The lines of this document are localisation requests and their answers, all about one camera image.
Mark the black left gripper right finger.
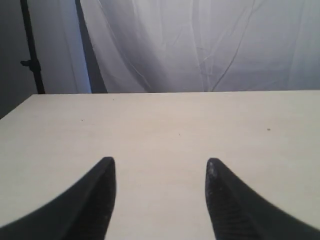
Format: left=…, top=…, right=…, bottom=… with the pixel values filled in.
left=205, top=158, right=320, bottom=240

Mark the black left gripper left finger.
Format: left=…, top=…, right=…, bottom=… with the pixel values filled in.
left=0, top=157, right=117, bottom=240

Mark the black stand pole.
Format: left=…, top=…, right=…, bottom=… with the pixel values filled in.
left=20, top=0, right=46, bottom=95

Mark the white backdrop curtain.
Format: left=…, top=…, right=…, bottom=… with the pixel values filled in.
left=56, top=0, right=320, bottom=93

